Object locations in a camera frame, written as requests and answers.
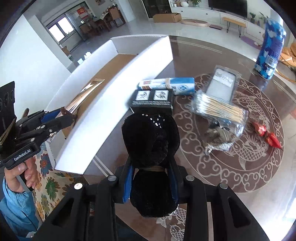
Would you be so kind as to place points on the floral cushion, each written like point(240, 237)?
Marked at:
point(55, 190)

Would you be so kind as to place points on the person's left forearm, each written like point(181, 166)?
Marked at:
point(16, 208)

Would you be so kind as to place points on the orange lounge chair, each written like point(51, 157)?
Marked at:
point(288, 60)

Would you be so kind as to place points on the black box white labels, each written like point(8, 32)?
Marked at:
point(150, 107)

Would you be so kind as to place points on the small potted plant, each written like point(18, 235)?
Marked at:
point(252, 17)

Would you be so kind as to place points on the beige floor mat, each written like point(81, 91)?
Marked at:
point(194, 22)

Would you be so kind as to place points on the wooden dining furniture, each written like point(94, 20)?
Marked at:
point(113, 18)

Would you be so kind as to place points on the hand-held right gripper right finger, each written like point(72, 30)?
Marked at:
point(179, 185)

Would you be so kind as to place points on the phone case clear pack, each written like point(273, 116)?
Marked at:
point(222, 88)

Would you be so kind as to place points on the red door decoration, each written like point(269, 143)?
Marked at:
point(82, 12)

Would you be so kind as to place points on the blue camouflage bottle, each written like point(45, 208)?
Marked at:
point(270, 51)

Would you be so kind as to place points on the glass sliding door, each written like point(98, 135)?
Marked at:
point(62, 29)

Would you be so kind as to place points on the cotton swab pack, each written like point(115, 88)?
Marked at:
point(219, 109)

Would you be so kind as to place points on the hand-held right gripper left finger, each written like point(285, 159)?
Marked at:
point(128, 185)

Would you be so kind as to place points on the gold packet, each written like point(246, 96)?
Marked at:
point(85, 95)

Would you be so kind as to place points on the large leafy potted plant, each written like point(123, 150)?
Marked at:
point(263, 17)

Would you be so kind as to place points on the black television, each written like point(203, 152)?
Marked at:
point(227, 7)

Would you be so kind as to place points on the person's left hand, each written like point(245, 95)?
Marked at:
point(27, 176)

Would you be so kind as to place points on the blue white medicine box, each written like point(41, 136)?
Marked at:
point(182, 87)

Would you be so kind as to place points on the silver hair claw clip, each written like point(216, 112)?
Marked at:
point(219, 136)

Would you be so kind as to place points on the dark glass display cabinet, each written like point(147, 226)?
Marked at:
point(156, 5)

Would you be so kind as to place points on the white television cabinet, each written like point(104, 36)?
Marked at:
point(196, 12)

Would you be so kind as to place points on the red flower arrangement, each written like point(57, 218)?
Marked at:
point(177, 3)

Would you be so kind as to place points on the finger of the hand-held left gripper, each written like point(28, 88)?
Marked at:
point(60, 122)
point(48, 115)

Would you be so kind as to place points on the cardboard box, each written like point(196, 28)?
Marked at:
point(166, 18)

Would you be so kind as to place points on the wooden stool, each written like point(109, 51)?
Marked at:
point(233, 22)

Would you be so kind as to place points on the white storage box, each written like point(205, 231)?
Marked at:
point(104, 120)

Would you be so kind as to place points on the white round vase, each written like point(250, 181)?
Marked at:
point(184, 4)

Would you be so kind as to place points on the green potted plant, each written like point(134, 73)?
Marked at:
point(195, 2)

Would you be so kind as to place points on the red snack packet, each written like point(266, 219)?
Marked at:
point(272, 139)

